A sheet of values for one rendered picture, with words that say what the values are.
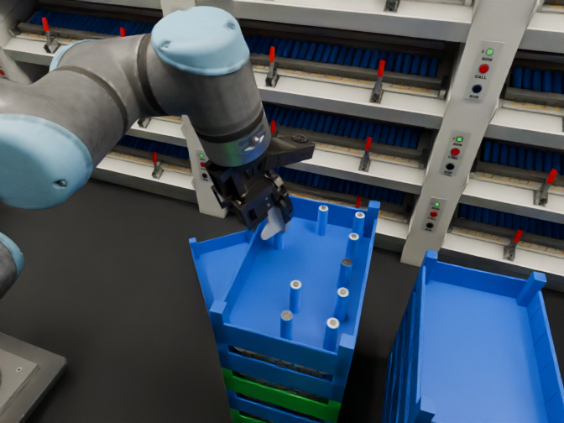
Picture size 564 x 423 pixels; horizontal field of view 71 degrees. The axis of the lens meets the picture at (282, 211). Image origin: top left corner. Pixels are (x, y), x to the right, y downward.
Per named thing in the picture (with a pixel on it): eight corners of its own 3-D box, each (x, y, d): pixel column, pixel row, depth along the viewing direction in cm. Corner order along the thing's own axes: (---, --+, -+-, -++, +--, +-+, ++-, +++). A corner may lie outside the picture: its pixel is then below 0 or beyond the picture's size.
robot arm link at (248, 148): (233, 87, 53) (282, 112, 48) (242, 116, 57) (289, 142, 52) (180, 125, 50) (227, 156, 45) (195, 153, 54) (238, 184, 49)
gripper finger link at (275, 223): (262, 249, 68) (245, 216, 61) (286, 227, 70) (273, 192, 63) (274, 258, 66) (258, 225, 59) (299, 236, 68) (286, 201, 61)
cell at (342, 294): (343, 322, 61) (348, 297, 57) (331, 320, 62) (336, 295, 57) (346, 313, 63) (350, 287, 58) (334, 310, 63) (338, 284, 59)
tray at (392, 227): (404, 245, 121) (412, 225, 109) (224, 202, 136) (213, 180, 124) (415, 190, 129) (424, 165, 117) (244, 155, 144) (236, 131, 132)
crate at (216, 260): (285, 313, 110) (285, 295, 104) (214, 336, 104) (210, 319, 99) (253, 240, 131) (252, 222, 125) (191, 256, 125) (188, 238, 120)
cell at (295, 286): (299, 315, 62) (300, 289, 58) (288, 311, 63) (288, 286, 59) (301, 305, 64) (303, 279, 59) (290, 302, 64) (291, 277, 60)
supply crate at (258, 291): (347, 379, 55) (354, 349, 50) (214, 341, 60) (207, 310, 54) (374, 233, 77) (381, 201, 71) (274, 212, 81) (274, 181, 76)
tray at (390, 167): (420, 195, 107) (430, 165, 95) (217, 154, 122) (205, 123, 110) (430, 137, 116) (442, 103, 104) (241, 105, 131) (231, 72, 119)
